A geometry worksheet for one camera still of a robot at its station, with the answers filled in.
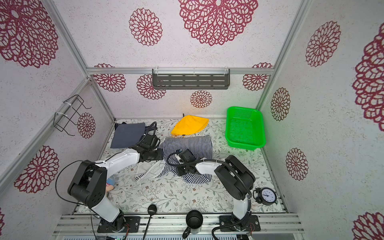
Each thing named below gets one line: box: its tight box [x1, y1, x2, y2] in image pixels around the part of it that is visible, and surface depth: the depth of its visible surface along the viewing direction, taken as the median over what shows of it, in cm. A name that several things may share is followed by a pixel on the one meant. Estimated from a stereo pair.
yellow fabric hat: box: [171, 115, 210, 136], surface depth 118 cm
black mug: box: [182, 209, 204, 239], surface depth 71 cm
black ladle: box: [142, 204, 157, 240], surface depth 79 cm
